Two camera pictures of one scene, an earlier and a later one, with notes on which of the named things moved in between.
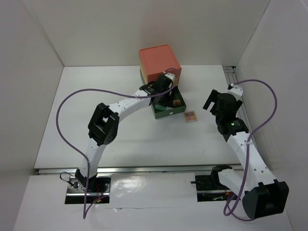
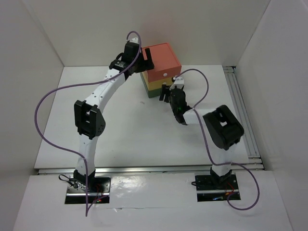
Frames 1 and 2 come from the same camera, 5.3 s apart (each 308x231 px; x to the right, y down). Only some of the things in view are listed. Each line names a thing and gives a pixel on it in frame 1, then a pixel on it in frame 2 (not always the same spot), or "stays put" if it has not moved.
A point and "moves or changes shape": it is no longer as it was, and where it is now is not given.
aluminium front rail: x=135 y=168 stays put
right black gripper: x=212 y=97 → x=165 y=90
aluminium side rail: x=231 y=74 stays put
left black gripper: x=167 y=100 → x=146 y=64
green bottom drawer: x=171 y=104 moves or changes shape
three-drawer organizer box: x=155 y=61 stays put
